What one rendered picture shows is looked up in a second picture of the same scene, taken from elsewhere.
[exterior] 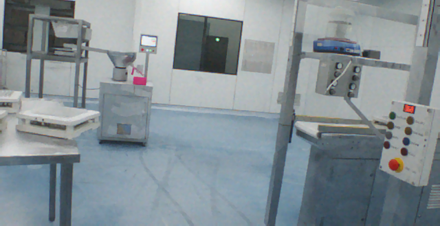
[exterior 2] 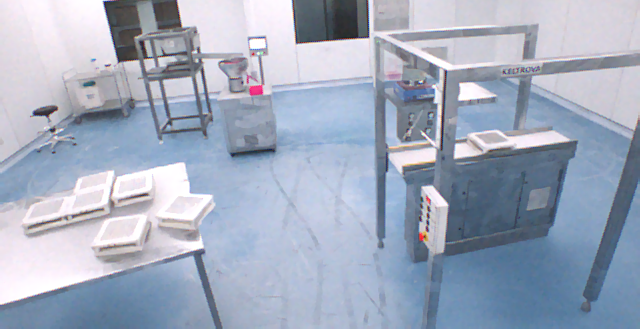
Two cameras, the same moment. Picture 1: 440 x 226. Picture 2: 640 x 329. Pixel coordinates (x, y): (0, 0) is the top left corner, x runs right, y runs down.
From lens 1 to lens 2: 1.00 m
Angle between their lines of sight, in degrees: 19
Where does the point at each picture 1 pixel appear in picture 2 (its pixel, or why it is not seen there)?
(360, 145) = not seen: hidden behind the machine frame
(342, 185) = not seen: hidden behind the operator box
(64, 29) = (172, 45)
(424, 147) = (435, 231)
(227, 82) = (360, 47)
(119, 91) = (238, 105)
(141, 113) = (265, 122)
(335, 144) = (420, 178)
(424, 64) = (441, 163)
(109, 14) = not seen: outside the picture
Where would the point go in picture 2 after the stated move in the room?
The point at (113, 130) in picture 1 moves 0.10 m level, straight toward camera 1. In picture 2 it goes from (242, 143) to (242, 146)
